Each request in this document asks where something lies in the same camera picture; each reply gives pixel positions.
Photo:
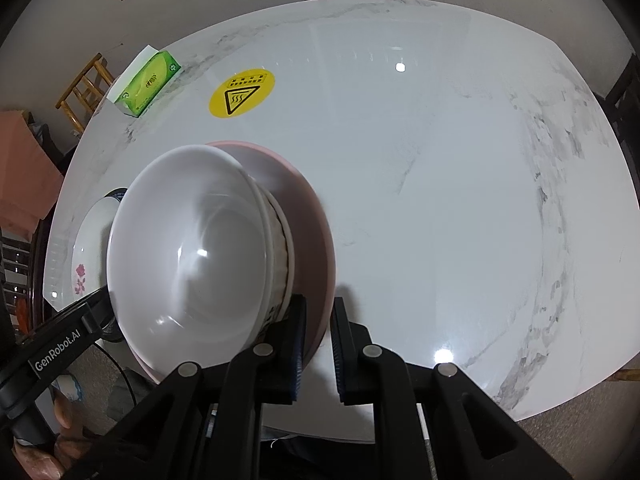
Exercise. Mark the white plate with red roses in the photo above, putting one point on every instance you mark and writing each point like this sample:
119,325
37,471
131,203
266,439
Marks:
92,240

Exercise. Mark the person's left hand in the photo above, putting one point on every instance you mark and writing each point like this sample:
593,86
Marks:
45,462

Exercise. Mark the green tissue pack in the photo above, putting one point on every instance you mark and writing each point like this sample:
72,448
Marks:
150,82

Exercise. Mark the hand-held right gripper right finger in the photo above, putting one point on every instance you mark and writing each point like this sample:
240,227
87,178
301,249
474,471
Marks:
342,355

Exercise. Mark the round yellow warning sticker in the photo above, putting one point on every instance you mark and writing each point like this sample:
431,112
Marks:
242,92

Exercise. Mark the dark wooden chair with cloth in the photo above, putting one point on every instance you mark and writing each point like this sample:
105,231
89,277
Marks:
10,255

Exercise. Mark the dark carved wooden chair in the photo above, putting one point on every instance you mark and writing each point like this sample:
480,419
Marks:
627,95

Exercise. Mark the small white ribbed orange bowl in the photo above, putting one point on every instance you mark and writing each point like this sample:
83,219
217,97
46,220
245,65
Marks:
190,260

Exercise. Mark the bamboo chair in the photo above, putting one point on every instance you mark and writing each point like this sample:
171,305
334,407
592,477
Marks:
96,72

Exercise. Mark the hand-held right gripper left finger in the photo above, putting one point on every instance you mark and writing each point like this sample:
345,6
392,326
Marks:
295,355

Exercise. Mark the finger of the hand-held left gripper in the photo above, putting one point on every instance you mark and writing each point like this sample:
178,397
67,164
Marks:
102,315

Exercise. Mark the large blue floral plate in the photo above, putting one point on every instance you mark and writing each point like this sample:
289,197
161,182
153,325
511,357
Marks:
116,193

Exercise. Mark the pink bowl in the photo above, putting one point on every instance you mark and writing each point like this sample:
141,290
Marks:
310,240

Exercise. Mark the white bowl with blue cartoon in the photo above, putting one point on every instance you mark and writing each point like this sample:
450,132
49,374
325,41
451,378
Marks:
280,260

